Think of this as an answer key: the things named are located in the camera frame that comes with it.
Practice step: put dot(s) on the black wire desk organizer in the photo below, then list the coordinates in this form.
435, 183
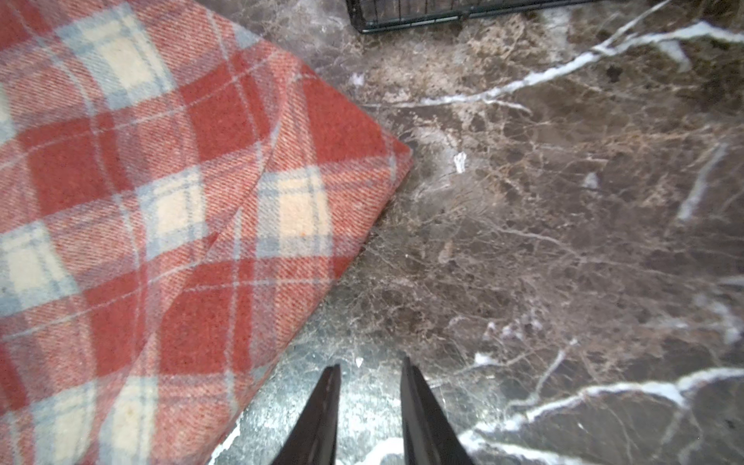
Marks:
373, 16

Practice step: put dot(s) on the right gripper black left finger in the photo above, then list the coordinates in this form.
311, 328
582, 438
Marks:
313, 438

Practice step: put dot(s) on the red plaid skirt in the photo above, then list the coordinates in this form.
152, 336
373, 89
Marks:
177, 197

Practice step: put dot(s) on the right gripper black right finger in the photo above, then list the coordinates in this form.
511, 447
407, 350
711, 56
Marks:
428, 437

